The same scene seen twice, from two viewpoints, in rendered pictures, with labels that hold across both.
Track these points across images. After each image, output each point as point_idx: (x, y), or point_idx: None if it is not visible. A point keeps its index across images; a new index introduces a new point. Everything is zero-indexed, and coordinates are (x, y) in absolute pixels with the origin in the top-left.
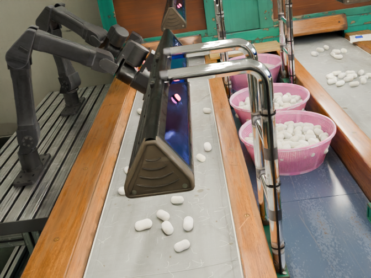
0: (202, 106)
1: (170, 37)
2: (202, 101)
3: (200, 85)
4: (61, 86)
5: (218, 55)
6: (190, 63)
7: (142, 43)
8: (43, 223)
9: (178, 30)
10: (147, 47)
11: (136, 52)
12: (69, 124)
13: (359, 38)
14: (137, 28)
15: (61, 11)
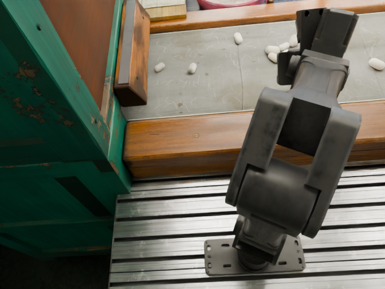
0: (374, 22)
1: None
2: (357, 23)
3: (286, 30)
4: (280, 252)
5: (181, 6)
6: (154, 50)
7: (128, 81)
8: None
9: (110, 16)
10: (135, 78)
11: None
12: (353, 234)
13: None
14: (95, 66)
15: (329, 96)
